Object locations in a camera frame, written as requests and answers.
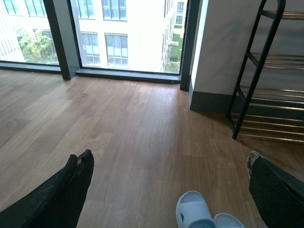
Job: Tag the black metal shoe rack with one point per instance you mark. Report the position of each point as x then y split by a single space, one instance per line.
268 98

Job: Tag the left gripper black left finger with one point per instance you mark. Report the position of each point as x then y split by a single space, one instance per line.
57 202

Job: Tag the light blue slide sandal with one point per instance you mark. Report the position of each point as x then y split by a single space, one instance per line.
192 211
225 220

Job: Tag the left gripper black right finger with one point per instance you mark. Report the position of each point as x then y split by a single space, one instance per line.
278 195

